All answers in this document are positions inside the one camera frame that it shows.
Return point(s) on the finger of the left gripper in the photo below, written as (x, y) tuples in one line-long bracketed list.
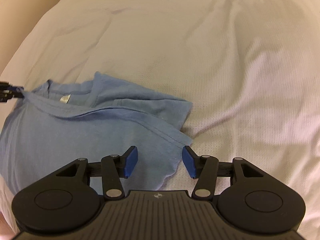
[(7, 95), (5, 86)]

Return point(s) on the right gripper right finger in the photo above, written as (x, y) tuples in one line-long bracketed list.
[(204, 168)]

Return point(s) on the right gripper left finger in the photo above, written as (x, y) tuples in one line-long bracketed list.
[(113, 168)]

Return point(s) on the blue t-shirt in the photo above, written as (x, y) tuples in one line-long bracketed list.
[(57, 123)]

